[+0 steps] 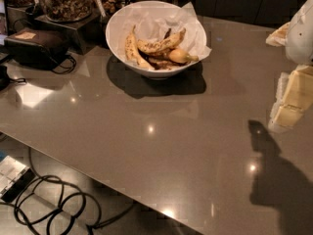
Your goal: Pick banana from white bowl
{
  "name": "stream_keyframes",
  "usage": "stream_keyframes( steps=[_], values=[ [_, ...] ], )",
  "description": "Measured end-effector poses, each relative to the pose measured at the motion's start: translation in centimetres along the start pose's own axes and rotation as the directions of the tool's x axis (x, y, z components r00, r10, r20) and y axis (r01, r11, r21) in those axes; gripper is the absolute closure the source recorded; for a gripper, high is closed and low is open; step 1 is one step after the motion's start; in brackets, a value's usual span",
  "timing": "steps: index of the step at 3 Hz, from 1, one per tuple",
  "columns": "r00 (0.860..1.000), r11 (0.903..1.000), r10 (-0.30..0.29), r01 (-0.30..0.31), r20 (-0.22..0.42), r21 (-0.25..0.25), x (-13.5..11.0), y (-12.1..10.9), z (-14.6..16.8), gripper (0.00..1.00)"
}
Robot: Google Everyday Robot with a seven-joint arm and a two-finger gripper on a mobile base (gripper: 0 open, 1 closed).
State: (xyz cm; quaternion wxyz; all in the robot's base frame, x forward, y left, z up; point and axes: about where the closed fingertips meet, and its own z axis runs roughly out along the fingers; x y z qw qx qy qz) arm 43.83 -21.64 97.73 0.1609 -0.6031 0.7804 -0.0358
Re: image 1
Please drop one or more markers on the dark jar stand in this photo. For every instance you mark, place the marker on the dark jar stand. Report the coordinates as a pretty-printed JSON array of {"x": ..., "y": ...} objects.
[{"x": 82, "y": 36}]

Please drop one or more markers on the white ceramic bowl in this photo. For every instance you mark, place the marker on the white ceramic bowl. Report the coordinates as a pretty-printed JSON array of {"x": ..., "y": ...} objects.
[{"x": 120, "y": 46}]

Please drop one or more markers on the silver power box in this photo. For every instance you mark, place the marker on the silver power box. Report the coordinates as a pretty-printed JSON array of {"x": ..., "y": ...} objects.
[{"x": 14, "y": 177}]

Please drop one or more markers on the spotted banana left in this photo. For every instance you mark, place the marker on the spotted banana left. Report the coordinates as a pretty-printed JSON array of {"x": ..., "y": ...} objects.
[{"x": 132, "y": 52}]

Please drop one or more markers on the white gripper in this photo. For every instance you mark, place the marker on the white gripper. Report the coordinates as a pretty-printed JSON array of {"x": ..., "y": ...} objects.
[{"x": 300, "y": 36}]

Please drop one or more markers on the yellow banana right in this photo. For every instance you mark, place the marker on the yellow banana right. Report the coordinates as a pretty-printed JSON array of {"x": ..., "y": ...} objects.
[{"x": 181, "y": 56}]

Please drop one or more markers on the black object left edge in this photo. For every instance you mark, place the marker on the black object left edge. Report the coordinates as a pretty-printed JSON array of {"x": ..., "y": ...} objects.
[{"x": 5, "y": 80}]

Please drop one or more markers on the dark overripe banana bottom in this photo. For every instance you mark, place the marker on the dark overripe banana bottom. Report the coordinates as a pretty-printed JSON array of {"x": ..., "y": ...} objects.
[{"x": 159, "y": 60}]

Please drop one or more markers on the white paper bowl liner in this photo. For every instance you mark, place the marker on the white paper bowl liner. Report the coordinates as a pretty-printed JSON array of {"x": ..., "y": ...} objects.
[{"x": 153, "y": 20}]

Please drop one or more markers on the black box device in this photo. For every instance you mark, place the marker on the black box device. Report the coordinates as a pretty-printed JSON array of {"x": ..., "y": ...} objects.
[{"x": 37, "y": 49}]

